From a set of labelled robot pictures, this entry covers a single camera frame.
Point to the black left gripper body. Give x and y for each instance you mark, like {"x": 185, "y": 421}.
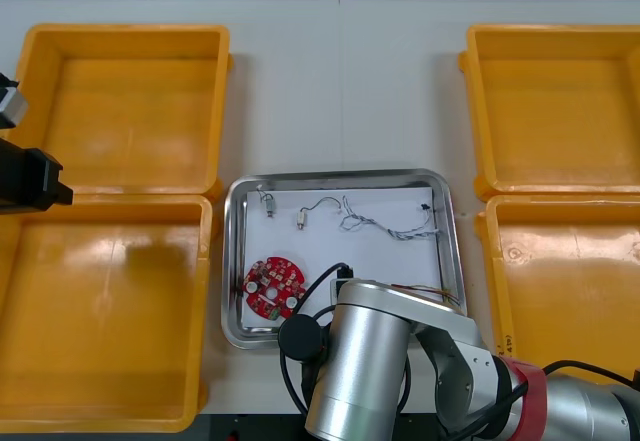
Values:
{"x": 25, "y": 181}

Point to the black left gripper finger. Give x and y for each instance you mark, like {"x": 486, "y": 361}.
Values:
{"x": 66, "y": 189}
{"x": 64, "y": 197}

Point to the small metal solenoid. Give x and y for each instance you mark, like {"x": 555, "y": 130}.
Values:
{"x": 301, "y": 218}
{"x": 269, "y": 203}

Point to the round red circuit board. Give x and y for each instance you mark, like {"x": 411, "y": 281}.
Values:
{"x": 272, "y": 281}

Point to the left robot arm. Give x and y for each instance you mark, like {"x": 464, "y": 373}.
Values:
{"x": 11, "y": 103}

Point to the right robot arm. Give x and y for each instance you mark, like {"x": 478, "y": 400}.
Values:
{"x": 370, "y": 351}

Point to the steel tray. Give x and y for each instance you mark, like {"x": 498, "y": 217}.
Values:
{"x": 231, "y": 261}

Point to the white paper sheet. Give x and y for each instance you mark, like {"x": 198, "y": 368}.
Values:
{"x": 380, "y": 261}

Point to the yellow-orange plastic bin with handwriting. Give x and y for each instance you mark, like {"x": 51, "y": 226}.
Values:
{"x": 565, "y": 281}

